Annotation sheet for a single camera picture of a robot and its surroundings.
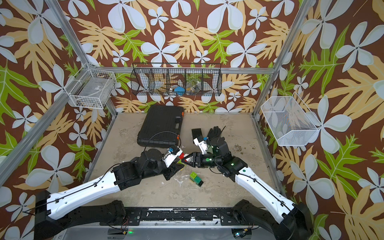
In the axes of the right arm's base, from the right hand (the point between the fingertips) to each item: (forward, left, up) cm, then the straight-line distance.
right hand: (184, 161), depth 69 cm
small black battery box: (+30, -7, -18) cm, 35 cm away
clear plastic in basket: (+51, -4, +5) cm, 51 cm away
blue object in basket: (+48, +4, +5) cm, 48 cm away
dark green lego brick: (-3, -7, -19) cm, 20 cm away
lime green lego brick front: (-1, -4, -16) cm, 16 cm away
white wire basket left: (+40, +53, +11) cm, 67 cm away
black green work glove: (+30, -20, -22) cm, 42 cm away
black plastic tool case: (+38, +16, -15) cm, 44 cm away
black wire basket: (+56, +7, +8) cm, 57 cm away
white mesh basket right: (+22, -57, +4) cm, 61 cm away
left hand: (0, +1, 0) cm, 1 cm away
